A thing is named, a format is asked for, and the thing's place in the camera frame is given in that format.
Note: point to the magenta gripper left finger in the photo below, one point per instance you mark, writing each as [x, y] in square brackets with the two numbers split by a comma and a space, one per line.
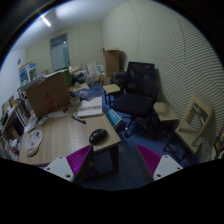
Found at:
[74, 167]

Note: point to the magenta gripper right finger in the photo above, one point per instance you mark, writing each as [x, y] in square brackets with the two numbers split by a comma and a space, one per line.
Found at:
[159, 166]

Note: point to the black computer mouse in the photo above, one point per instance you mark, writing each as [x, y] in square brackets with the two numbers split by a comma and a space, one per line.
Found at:
[97, 135]

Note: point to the light wooden desk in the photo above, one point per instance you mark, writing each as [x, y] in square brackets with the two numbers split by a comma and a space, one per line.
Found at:
[64, 135]

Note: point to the black marker pen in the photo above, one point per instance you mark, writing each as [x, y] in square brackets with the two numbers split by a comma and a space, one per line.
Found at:
[78, 119]

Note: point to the small wooden side table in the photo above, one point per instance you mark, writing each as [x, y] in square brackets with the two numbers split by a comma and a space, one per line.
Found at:
[164, 119]

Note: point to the beige wooden folding chair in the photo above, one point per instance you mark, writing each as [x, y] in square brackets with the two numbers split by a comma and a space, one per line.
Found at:
[185, 134]

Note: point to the white keyboard box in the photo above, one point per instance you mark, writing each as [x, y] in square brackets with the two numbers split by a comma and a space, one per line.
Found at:
[90, 108]

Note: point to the blue tablet box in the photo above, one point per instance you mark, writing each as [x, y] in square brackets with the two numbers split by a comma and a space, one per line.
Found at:
[114, 118]

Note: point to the black mesh office chair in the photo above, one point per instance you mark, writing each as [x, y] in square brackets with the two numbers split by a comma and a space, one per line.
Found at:
[138, 92]

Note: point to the large brown cardboard box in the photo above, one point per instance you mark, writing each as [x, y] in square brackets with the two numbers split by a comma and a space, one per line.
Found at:
[48, 95]

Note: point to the small wooden stool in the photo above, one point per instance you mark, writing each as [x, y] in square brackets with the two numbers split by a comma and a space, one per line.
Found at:
[109, 90]

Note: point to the grey door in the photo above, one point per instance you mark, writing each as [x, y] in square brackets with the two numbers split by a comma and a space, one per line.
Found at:
[59, 52]

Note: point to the tall cardboard box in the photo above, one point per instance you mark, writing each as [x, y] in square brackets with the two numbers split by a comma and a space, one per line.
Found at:
[111, 61]

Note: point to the ceiling tube light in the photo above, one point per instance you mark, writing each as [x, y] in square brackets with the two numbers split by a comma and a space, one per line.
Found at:
[46, 21]

